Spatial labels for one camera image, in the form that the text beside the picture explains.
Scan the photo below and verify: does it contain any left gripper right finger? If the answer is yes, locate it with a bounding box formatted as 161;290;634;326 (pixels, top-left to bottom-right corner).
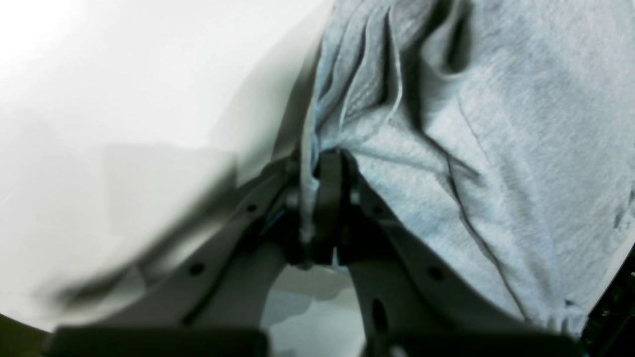
313;150;581;357

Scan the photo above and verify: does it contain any grey T-shirt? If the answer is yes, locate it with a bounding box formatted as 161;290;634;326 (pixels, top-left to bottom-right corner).
300;0;635;338

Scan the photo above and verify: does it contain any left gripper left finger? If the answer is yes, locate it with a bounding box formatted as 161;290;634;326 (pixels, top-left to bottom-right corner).
47;159;302;357

